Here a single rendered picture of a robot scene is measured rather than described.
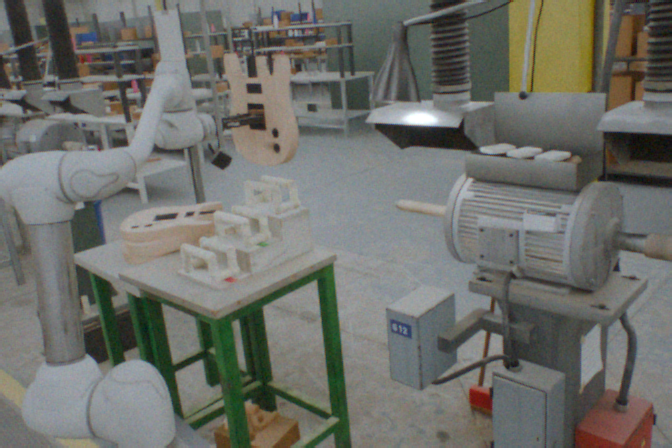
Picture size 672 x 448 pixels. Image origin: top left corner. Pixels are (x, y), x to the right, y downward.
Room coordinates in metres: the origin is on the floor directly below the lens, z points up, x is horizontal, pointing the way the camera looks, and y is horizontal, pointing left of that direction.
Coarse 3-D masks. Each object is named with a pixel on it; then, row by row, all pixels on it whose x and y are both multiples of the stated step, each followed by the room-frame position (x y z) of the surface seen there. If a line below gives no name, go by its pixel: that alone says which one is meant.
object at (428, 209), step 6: (402, 204) 1.75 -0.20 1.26; (408, 204) 1.73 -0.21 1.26; (414, 204) 1.72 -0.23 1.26; (420, 204) 1.71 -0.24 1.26; (426, 204) 1.70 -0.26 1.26; (432, 204) 1.69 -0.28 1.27; (408, 210) 1.73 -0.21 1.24; (414, 210) 1.72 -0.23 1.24; (420, 210) 1.70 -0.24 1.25; (426, 210) 1.69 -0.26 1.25; (432, 210) 1.67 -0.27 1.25; (438, 210) 1.66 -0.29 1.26; (444, 210) 1.65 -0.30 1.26; (438, 216) 1.67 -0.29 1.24; (444, 216) 1.65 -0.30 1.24
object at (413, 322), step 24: (432, 288) 1.45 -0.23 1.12; (408, 312) 1.34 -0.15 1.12; (432, 312) 1.35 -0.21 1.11; (408, 336) 1.33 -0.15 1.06; (432, 336) 1.35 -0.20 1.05; (408, 360) 1.33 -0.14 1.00; (432, 360) 1.34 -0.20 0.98; (456, 360) 1.42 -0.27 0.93; (480, 360) 1.38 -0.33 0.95; (504, 360) 1.35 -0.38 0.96; (408, 384) 1.33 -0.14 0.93
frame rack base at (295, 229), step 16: (256, 208) 2.38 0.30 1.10; (272, 208) 2.36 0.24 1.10; (304, 208) 2.32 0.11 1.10; (256, 224) 2.33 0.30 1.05; (272, 224) 2.26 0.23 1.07; (288, 224) 2.25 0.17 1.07; (304, 224) 2.30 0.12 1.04; (288, 240) 2.24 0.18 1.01; (304, 240) 2.29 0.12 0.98; (288, 256) 2.23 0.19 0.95
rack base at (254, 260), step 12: (228, 240) 2.27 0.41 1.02; (240, 240) 2.25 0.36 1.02; (276, 240) 2.21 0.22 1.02; (216, 252) 2.26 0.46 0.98; (240, 252) 2.15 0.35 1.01; (252, 252) 2.12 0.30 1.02; (264, 252) 2.16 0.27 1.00; (276, 252) 2.20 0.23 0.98; (240, 264) 2.16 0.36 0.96; (252, 264) 2.12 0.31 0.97; (264, 264) 2.15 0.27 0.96; (276, 264) 2.19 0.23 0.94
